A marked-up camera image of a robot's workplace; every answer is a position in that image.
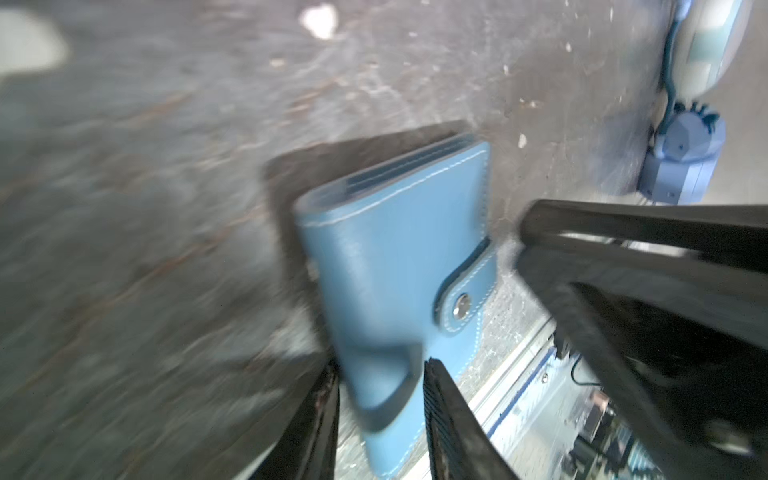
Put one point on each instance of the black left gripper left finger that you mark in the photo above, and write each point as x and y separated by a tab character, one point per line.
307	448

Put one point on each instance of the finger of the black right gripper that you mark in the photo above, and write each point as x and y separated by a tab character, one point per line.
668	307

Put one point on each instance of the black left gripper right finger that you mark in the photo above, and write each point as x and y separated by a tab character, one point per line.
457	445

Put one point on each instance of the blue leather card holder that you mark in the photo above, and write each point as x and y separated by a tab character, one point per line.
405	266

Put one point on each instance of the blue toy figure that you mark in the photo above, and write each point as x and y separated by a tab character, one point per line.
686	145

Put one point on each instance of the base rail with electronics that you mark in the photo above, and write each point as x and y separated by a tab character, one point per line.
542	410

